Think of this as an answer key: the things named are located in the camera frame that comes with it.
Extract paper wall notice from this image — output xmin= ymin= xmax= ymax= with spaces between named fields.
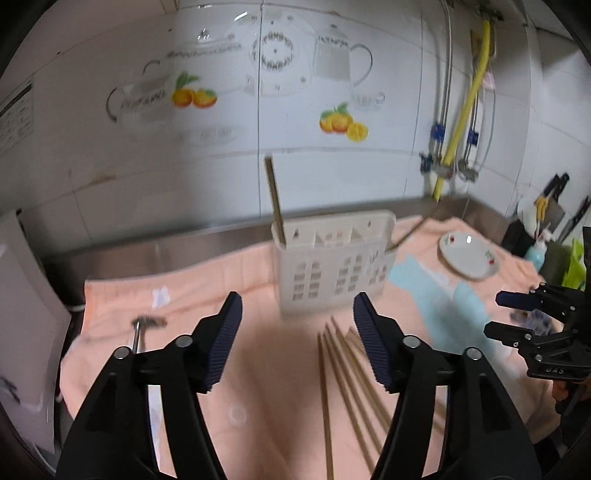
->
xmin=0 ymin=81 xmax=36 ymax=154

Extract braided metal hose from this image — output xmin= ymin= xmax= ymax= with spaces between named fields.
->
xmin=464 ymin=88 xmax=491 ymax=163
xmin=428 ymin=0 xmax=453 ymax=163

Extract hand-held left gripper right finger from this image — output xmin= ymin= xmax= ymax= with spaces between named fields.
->
xmin=352 ymin=292 xmax=542 ymax=480

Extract peach printed towel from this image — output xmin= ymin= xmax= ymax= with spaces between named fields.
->
xmin=59 ymin=216 xmax=561 ymax=480

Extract white appliance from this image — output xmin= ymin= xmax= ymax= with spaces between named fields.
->
xmin=0 ymin=210 xmax=74 ymax=462

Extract brown wooden chopstick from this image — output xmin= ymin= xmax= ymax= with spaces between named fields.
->
xmin=323 ymin=324 xmax=377 ymax=464
xmin=264 ymin=156 xmax=286 ymax=244
xmin=317 ymin=333 xmax=334 ymax=480
xmin=331 ymin=318 xmax=393 ymax=446
xmin=346 ymin=329 xmax=450 ymax=435

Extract black handled knife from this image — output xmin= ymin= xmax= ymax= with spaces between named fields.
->
xmin=541 ymin=172 xmax=572 ymax=200
xmin=571 ymin=196 xmax=591 ymax=229

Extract beige plastic utensil holder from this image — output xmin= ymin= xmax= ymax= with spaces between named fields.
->
xmin=270 ymin=209 xmax=397 ymax=317

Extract white floral plate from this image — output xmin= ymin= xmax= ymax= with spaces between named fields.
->
xmin=438 ymin=232 xmax=502 ymax=281

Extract yellow gas hose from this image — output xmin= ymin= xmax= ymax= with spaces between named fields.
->
xmin=433 ymin=20 xmax=492 ymax=203

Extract spray bottle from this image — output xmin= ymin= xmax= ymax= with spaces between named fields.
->
xmin=523 ymin=228 xmax=553 ymax=272

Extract white plastic hose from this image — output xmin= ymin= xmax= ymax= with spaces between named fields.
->
xmin=475 ymin=85 xmax=498 ymax=168

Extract green plastic bag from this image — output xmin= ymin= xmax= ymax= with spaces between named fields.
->
xmin=560 ymin=237 xmax=588 ymax=292

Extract black knife rack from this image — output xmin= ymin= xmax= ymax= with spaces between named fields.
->
xmin=502 ymin=217 xmax=537 ymax=259

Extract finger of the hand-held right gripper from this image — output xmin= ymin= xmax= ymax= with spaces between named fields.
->
xmin=496 ymin=289 xmax=548 ymax=313
xmin=484 ymin=322 xmax=537 ymax=355

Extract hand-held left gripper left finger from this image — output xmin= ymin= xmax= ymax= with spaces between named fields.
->
xmin=55 ymin=292 xmax=243 ymax=480

